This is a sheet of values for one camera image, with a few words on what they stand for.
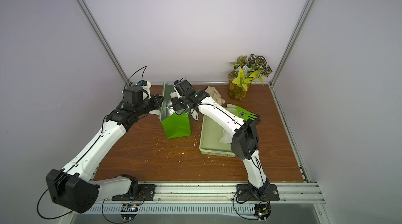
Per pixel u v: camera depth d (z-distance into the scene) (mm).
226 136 874
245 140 489
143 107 632
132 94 559
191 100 587
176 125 844
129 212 721
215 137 929
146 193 728
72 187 376
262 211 699
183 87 628
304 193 742
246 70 921
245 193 725
